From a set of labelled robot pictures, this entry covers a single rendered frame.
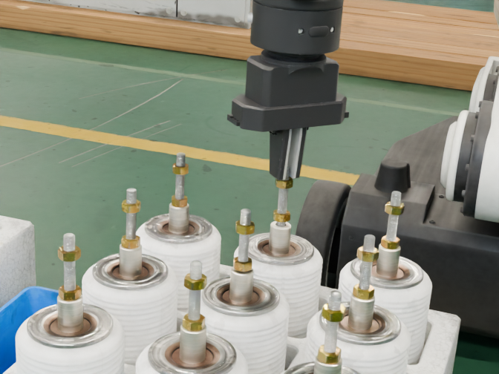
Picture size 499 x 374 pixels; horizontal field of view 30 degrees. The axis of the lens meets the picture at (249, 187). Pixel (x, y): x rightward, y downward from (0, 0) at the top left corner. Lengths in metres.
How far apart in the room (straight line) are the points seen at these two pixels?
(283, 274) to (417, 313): 0.14
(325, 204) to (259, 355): 0.45
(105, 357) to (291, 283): 0.24
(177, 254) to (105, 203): 0.76
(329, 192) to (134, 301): 0.49
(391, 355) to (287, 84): 0.27
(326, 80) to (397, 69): 1.81
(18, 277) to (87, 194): 0.59
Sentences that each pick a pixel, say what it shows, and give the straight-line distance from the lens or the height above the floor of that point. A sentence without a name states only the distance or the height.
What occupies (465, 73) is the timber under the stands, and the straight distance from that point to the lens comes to 2.72.
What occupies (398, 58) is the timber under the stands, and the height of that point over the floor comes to 0.07.
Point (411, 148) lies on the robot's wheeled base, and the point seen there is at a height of 0.17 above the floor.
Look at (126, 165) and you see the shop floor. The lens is 1.94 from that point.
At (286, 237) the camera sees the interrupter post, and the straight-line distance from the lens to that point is 0.99.
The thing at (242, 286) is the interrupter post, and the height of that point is 0.27.
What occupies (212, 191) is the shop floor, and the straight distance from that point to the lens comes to 1.82.
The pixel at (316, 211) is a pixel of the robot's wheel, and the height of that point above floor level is 0.18.
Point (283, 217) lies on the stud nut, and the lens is 0.98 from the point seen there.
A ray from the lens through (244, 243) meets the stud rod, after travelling 0.87.
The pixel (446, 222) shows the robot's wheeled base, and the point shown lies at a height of 0.19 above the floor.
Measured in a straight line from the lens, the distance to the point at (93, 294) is 0.92.
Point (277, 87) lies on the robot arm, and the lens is 0.90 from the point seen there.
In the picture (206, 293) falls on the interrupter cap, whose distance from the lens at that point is 0.90.
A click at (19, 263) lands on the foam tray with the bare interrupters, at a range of 1.23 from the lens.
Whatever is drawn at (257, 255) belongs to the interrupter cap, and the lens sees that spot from 0.98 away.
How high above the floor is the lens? 0.68
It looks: 21 degrees down
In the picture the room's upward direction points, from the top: 4 degrees clockwise
